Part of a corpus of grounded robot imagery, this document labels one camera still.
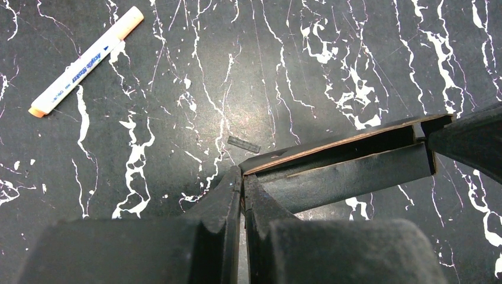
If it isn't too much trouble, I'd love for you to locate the small grey staple strip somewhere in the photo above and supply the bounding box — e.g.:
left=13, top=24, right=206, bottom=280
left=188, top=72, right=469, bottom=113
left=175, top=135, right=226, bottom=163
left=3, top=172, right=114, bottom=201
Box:
left=227, top=136, right=260, bottom=154

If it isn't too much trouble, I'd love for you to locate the pink white marker pen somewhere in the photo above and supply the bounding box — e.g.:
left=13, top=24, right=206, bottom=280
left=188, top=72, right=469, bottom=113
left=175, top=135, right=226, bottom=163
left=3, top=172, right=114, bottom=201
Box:
left=28, top=6, right=144, bottom=118

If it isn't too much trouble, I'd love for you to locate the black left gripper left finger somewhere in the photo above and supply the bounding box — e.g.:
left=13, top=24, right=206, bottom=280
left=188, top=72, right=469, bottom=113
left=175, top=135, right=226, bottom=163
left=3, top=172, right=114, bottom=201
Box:
left=17, top=166, right=242, bottom=283

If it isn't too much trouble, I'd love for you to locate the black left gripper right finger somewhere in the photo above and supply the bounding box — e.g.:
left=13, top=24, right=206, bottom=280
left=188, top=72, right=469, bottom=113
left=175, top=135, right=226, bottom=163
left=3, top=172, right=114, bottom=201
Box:
left=243, top=175, right=447, bottom=283

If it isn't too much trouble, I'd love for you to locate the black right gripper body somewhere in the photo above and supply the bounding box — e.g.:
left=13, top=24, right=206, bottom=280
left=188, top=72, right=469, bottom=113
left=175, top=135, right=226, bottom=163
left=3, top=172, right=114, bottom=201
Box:
left=427, top=102, right=501, bottom=183

